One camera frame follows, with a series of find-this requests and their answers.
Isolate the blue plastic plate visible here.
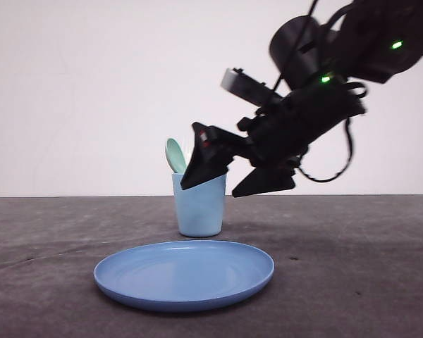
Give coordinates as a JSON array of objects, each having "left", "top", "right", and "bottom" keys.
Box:
[{"left": 93, "top": 240, "right": 275, "bottom": 313}]

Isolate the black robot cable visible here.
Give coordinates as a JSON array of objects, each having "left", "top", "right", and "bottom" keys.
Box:
[{"left": 295, "top": 115, "right": 354, "bottom": 183}]

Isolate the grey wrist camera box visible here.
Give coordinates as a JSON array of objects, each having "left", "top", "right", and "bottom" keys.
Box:
[{"left": 221, "top": 68, "right": 283, "bottom": 107}]

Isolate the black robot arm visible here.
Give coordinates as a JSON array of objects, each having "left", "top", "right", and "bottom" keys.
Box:
[{"left": 180, "top": 1, "right": 423, "bottom": 197}]

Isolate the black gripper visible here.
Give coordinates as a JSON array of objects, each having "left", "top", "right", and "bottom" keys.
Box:
[{"left": 180, "top": 82, "right": 367, "bottom": 197}]

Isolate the light blue plastic cup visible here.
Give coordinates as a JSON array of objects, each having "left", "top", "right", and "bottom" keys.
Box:
[{"left": 172, "top": 173, "right": 226, "bottom": 237}]

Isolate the mint green plastic spoon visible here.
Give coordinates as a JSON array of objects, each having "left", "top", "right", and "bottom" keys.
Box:
[{"left": 165, "top": 138, "right": 187, "bottom": 174}]

